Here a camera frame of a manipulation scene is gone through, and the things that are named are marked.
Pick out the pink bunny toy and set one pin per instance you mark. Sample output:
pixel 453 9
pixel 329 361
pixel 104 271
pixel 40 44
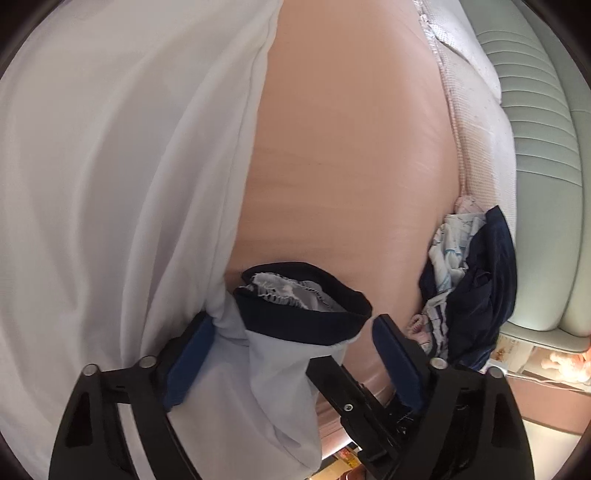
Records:
pixel 563 364

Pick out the white blue printed cloth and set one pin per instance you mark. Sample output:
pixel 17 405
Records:
pixel 445 258

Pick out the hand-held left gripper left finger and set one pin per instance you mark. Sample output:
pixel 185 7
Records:
pixel 194 364

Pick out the white T-shirt navy trim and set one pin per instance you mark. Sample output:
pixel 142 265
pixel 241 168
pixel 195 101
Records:
pixel 115 184

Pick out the pink dotted pillow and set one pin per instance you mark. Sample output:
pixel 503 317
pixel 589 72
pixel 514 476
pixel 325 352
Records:
pixel 485 147
pixel 461 27

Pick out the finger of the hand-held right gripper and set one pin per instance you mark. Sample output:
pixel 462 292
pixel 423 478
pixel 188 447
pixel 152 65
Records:
pixel 351 415

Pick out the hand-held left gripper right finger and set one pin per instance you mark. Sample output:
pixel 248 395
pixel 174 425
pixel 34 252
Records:
pixel 397 364

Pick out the navy garment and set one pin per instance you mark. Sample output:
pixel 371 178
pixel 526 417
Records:
pixel 489 286

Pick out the grey padded headboard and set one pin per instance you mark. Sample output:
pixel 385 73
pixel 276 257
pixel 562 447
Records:
pixel 545 138

